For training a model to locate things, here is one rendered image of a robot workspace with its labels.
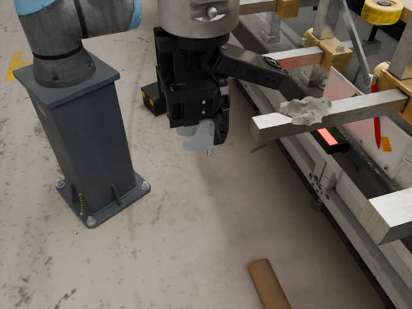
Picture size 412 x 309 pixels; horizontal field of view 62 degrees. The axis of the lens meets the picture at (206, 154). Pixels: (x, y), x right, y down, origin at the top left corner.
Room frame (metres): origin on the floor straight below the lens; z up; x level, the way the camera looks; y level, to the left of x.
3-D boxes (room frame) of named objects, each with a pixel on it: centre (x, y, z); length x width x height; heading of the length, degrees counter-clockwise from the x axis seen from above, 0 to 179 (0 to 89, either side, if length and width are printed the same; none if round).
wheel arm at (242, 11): (0.95, -0.13, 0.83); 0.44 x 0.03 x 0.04; 107
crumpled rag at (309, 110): (0.44, -0.16, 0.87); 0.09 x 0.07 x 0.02; 107
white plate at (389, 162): (0.56, -0.32, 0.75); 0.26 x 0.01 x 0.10; 17
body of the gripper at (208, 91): (0.38, 0.02, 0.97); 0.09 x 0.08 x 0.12; 107
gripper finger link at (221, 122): (0.37, -0.01, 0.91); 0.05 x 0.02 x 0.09; 17
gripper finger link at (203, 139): (0.37, 0.01, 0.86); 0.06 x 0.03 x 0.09; 107
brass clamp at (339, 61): (0.75, -0.28, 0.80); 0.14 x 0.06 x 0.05; 17
